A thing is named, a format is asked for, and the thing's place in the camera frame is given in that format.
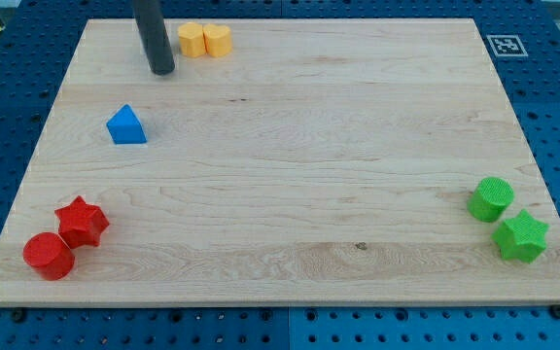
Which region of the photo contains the red star block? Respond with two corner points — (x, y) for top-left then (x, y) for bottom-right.
(54, 195), (110, 249)

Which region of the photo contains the blue triangle block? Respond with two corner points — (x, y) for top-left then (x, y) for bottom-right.
(106, 104), (147, 145)

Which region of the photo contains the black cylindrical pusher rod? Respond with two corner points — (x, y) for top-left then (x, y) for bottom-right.
(131, 0), (175, 76)

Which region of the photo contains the white fiducial marker tag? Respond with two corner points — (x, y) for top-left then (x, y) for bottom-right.
(486, 34), (528, 57)

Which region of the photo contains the black bolt right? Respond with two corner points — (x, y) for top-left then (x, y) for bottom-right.
(548, 304), (560, 320)

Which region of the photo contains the yellow heart block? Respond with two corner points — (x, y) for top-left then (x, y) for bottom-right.
(203, 23), (232, 57)

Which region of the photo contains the wooden board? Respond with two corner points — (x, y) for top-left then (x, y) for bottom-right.
(0, 18), (560, 308)

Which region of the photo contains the green star block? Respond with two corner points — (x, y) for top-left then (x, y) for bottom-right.
(491, 209), (549, 263)

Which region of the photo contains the black bolt left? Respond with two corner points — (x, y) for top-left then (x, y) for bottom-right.
(10, 308), (26, 323)

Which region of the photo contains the yellow hexagon block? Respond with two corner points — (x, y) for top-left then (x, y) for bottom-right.
(177, 22), (206, 58)

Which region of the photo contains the black bolt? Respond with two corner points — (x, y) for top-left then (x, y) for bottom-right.
(548, 304), (560, 320)
(10, 308), (26, 323)

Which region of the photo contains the red cylinder block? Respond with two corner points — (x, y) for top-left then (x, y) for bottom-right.
(22, 232), (75, 281)

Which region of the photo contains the green cylinder block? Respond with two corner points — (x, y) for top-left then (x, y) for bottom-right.
(467, 177), (514, 223)

